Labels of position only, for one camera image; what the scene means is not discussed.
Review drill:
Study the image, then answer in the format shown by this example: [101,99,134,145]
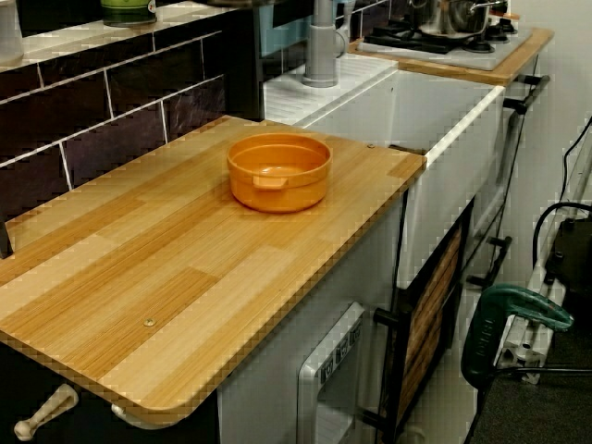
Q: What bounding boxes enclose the orange toy pot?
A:
[226,132,333,214]

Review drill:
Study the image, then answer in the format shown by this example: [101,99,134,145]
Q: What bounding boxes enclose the grey dispenser panel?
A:
[297,301,366,444]

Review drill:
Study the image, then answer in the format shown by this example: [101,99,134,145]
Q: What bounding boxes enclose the black framed wooden door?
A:
[373,196,476,434]

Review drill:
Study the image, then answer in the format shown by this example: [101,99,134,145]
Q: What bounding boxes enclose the grey toy faucet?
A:
[302,0,349,89]

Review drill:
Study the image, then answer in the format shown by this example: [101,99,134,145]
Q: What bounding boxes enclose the white toy kitchen unit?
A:
[0,0,556,444]

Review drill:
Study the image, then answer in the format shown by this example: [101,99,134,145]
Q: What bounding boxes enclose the green hand tool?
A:
[462,284,575,381]

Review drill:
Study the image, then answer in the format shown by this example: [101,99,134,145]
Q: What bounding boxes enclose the grey toy stove top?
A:
[355,18,540,71]

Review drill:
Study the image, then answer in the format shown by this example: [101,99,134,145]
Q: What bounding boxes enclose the steel cooking pot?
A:
[408,0,505,38]

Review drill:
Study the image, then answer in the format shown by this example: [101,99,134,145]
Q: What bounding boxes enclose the green soda can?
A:
[100,0,158,28]

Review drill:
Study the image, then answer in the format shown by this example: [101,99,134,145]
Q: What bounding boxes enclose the black device box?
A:
[544,216,592,306]

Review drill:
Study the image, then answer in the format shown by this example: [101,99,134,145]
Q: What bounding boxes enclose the cream plastic hook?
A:
[13,383,78,441]

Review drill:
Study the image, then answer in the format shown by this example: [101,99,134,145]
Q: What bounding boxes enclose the dark grey upright post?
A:
[220,0,265,122]

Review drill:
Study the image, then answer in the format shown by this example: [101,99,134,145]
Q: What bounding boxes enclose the black bar handle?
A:
[466,235,513,290]
[502,73,551,116]

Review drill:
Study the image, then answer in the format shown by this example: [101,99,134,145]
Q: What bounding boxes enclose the black cable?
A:
[531,201,592,288]
[561,124,592,200]

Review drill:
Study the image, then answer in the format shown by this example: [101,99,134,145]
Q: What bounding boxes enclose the aluminium frame rail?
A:
[493,152,592,385]

